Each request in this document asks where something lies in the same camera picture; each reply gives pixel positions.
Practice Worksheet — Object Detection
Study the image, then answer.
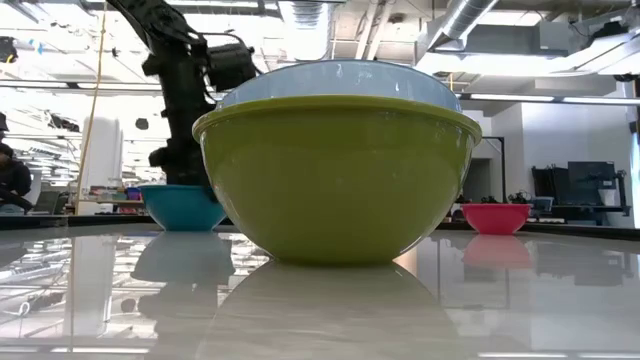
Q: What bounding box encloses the black monitor desk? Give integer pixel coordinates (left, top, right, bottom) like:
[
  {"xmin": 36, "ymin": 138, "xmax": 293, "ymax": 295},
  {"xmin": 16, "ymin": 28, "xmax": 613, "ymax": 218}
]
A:
[{"xmin": 530, "ymin": 160, "xmax": 632, "ymax": 226}]

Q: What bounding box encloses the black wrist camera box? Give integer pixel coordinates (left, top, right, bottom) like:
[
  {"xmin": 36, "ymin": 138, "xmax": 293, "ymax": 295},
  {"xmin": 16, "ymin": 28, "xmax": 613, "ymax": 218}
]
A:
[{"xmin": 206, "ymin": 43, "xmax": 258, "ymax": 93}]

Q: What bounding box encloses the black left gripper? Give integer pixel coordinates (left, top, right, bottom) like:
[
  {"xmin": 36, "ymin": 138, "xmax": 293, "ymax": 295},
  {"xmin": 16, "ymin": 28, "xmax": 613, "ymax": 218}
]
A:
[{"xmin": 141, "ymin": 48, "xmax": 219, "ymax": 188}]

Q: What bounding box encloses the person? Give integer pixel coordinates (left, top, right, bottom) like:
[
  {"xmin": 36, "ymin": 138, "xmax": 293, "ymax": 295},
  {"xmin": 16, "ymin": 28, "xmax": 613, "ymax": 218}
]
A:
[{"xmin": 0, "ymin": 141, "xmax": 33, "ymax": 215}]

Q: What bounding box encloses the pink bowl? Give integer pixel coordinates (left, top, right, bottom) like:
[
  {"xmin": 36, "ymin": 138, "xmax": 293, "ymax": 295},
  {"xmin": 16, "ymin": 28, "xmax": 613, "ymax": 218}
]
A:
[{"xmin": 460, "ymin": 202, "xmax": 532, "ymax": 236}]

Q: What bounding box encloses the grey office chair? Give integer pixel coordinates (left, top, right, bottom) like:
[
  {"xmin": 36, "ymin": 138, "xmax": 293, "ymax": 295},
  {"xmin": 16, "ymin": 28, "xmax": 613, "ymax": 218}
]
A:
[{"xmin": 30, "ymin": 189, "xmax": 69, "ymax": 216}]

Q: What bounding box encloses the teal bowl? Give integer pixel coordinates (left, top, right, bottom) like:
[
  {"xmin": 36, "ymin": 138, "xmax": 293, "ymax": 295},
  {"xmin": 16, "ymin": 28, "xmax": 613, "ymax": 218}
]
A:
[{"xmin": 138, "ymin": 184, "xmax": 228, "ymax": 233}]

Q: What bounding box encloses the silver ventilation duct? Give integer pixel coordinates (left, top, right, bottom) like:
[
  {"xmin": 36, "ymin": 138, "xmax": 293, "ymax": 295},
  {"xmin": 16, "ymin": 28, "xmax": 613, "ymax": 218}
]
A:
[{"xmin": 428, "ymin": 0, "xmax": 501, "ymax": 51}]

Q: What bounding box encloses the large green bowl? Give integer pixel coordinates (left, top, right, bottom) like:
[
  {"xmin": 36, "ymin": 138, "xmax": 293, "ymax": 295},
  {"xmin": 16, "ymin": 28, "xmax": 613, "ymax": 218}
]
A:
[{"xmin": 191, "ymin": 94, "xmax": 484, "ymax": 266}]

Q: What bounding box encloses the light blue bowl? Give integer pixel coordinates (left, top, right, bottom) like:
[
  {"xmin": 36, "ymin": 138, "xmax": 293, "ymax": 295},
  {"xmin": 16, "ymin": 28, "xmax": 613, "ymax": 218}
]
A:
[{"xmin": 218, "ymin": 59, "xmax": 463, "ymax": 113}]

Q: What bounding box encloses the ceiling light strip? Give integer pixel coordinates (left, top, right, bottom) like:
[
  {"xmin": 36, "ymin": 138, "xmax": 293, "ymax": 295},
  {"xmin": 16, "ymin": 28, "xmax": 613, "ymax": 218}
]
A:
[{"xmin": 457, "ymin": 92, "xmax": 640, "ymax": 106}]

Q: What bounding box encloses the white column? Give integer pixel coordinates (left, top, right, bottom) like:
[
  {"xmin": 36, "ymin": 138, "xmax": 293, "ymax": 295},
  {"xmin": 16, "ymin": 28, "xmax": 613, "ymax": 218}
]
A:
[{"xmin": 81, "ymin": 115, "xmax": 124, "ymax": 191}]

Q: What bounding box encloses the black door frame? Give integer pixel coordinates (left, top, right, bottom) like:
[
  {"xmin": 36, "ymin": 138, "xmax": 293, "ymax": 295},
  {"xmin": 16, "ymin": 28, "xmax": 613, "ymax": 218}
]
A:
[{"xmin": 480, "ymin": 135, "xmax": 507, "ymax": 204}]

